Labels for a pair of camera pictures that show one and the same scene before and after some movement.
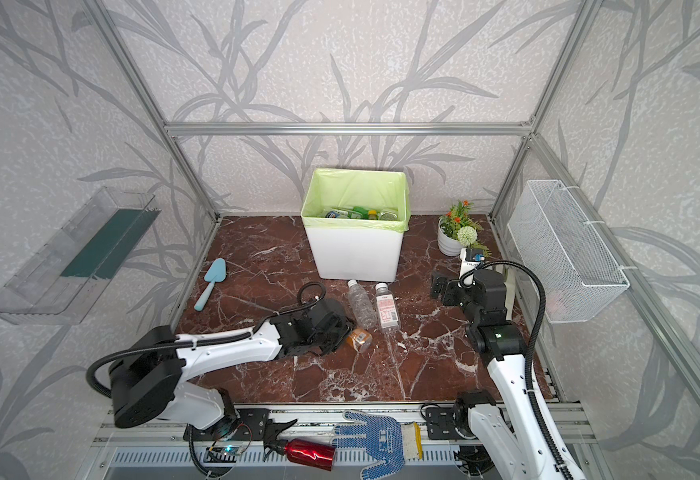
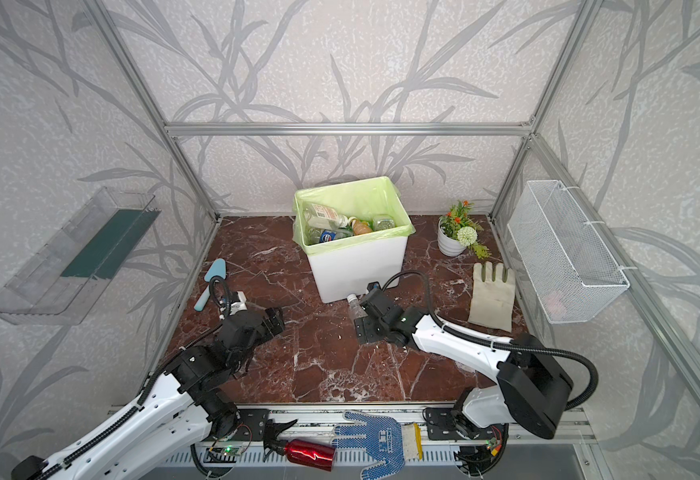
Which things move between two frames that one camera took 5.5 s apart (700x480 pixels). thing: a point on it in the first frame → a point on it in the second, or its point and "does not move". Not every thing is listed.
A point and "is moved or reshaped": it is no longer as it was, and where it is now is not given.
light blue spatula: [215, 273] does not move
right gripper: [446, 288] → [368, 321]
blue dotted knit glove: [382, 438] does not move
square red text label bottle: [387, 308] is moved or reshaped
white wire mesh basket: [579, 281] does not move
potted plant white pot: [456, 231] does not move
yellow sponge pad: [412, 439] does not move
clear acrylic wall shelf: [58, 284] does not move
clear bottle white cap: [361, 306] is moved or reshaped
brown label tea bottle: [361, 340] is moved or reshaped
